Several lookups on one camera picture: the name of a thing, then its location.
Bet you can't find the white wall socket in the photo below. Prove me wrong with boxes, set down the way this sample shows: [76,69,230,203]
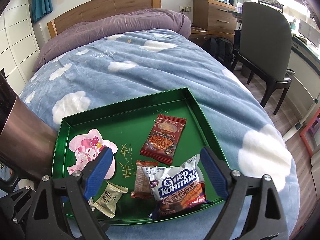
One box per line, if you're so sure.
[179,6,192,13]

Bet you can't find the red spicy sticks packet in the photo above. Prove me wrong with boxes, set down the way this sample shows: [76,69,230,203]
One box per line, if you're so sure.
[140,114,187,165]

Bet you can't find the black steel electric kettle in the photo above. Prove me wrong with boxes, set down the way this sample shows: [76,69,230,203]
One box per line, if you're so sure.
[1,70,57,193]

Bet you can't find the pink cartoon character packet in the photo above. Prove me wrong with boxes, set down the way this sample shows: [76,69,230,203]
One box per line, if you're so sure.
[67,128,118,175]

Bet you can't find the white desk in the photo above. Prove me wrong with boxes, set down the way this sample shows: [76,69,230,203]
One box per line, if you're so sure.
[283,20,319,141]

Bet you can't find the green rectangular tray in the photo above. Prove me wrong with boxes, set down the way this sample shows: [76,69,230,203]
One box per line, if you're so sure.
[52,88,228,225]

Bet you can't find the beige candy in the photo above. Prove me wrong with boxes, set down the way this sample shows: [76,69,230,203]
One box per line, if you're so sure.
[88,181,128,218]

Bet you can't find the dark grey chair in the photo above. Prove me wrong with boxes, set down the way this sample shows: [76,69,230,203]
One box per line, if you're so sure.
[229,2,292,115]

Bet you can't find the wooden drawer cabinet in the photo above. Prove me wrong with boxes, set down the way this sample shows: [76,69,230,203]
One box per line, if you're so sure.
[189,0,237,46]

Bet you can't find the wooden headboard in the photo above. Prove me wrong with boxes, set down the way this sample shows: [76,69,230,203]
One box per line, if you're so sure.
[47,0,162,38]

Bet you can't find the white wardrobe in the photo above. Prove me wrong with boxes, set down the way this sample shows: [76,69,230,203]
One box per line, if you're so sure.
[1,0,40,94]

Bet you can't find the small brown clear candy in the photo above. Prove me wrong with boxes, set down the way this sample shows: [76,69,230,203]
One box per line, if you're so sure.
[130,160,158,199]

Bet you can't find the white chocolate wafer packet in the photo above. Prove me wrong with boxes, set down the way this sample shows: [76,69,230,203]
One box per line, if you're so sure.
[142,154,209,220]

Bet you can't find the purple duvet roll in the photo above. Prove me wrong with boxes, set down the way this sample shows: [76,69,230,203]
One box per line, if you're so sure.
[33,9,191,72]

